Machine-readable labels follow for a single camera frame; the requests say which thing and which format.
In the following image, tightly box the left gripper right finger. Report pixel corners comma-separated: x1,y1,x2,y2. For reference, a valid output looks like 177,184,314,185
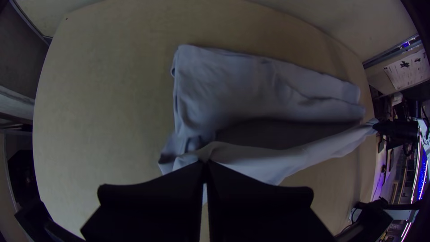
205,160,335,242

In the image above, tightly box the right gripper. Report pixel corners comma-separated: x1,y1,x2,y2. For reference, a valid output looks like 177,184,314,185
372,120,419,140

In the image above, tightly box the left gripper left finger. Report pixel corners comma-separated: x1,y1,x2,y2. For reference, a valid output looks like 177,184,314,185
80,160,206,242

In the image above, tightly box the grey t-shirt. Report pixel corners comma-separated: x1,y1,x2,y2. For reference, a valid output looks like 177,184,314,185
158,43,380,206

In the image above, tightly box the white printed poster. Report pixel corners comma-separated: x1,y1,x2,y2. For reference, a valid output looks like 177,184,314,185
383,48,430,91

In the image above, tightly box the dark metal frame rail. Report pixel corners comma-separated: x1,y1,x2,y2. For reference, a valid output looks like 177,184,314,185
362,33,423,69

